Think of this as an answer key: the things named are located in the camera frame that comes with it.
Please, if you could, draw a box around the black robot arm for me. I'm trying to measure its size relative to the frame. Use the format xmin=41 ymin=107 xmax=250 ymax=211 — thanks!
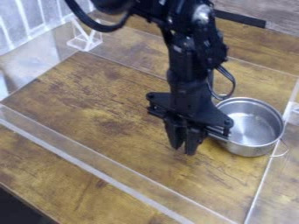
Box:
xmin=90 ymin=0 xmax=234 ymax=155

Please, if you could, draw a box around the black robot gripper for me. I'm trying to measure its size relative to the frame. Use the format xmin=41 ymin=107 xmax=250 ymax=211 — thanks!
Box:
xmin=145 ymin=70 xmax=233 ymax=156

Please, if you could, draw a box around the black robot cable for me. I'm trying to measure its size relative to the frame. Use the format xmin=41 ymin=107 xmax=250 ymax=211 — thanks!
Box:
xmin=62 ymin=0 xmax=132 ymax=33

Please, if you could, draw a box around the stainless steel pot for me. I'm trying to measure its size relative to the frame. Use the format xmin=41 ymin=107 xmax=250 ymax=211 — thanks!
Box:
xmin=209 ymin=97 xmax=285 ymax=158

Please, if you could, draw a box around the black wall strip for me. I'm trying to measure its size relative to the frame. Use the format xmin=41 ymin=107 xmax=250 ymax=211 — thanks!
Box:
xmin=214 ymin=10 xmax=266 ymax=28

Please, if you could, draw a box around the clear acrylic bracket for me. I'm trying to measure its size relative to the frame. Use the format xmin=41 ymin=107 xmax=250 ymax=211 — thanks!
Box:
xmin=66 ymin=19 xmax=102 ymax=52

